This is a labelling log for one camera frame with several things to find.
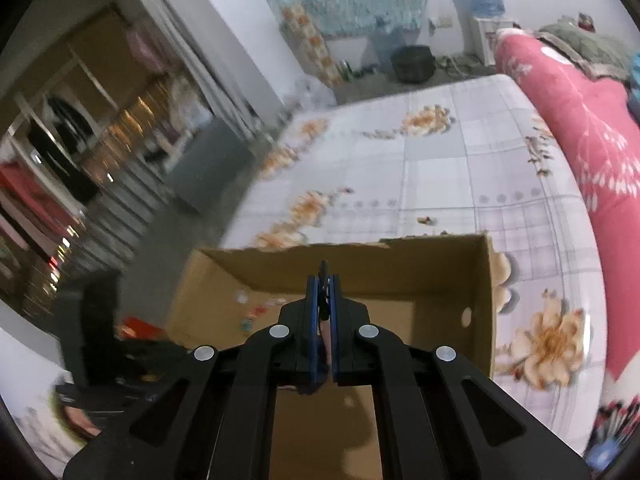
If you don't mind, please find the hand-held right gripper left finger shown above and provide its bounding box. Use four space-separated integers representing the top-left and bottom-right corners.
62 275 331 480

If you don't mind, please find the red object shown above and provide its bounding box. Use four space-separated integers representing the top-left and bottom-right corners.
121 317 167 342

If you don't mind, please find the white water dispenser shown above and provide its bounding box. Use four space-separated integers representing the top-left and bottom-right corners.
452 0 517 67

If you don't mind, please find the open wardrobe with clothes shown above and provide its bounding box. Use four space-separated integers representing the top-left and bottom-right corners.
0 5 221 321

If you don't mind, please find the brown cardboard box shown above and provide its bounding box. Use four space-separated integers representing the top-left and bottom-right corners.
167 232 501 480

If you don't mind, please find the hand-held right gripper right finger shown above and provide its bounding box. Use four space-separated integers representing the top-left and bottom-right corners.
330 275 592 480

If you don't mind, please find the purple smartwatch with black strap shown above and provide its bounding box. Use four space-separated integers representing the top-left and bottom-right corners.
318 259 333 323

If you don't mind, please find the grey bin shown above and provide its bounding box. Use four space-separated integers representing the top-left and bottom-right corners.
165 120 256 211

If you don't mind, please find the floral checked bed sheet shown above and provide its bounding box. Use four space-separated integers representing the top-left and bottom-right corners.
0 74 608 476

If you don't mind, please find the orange floral cloth strip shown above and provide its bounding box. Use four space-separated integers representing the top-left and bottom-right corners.
280 2 337 86

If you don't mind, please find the grey green blanket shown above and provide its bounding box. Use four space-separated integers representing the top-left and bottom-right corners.
535 17 636 81

